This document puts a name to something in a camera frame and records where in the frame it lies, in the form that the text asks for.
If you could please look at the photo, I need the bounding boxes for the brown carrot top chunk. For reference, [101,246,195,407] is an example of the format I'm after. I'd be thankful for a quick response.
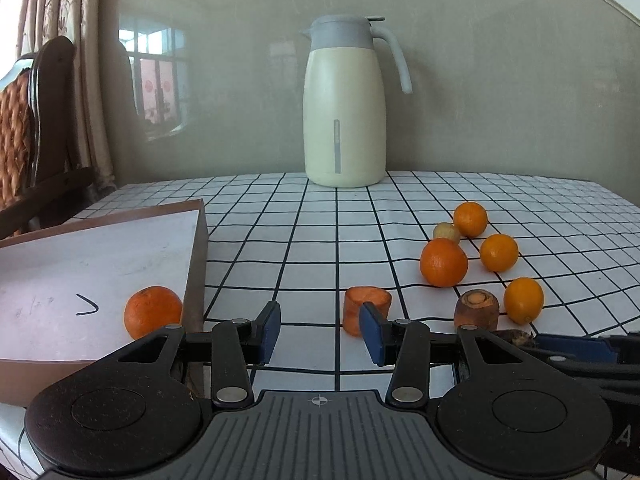
[454,289,499,332]

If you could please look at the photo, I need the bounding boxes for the large dark orange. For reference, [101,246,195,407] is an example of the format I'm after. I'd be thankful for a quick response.
[420,238,469,288]

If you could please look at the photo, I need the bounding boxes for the orange carrot chunk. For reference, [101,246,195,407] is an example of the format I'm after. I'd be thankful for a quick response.
[343,286,393,337]

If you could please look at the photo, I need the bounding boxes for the small yellow-brown kiwi fruit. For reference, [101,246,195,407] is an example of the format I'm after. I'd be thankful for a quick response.
[432,222,461,244]

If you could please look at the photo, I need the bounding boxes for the brown cardboard box tray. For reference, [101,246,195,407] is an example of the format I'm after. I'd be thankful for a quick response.
[1,200,208,406]

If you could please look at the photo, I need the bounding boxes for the checkered white tablecloth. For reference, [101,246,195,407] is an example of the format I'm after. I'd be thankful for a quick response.
[1,171,639,479]

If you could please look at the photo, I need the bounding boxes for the wooden sofa with cushions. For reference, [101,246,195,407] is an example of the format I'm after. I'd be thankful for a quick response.
[1,36,96,238]

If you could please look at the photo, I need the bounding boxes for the cream thermos jug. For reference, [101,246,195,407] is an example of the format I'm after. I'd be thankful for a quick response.
[303,15,412,188]

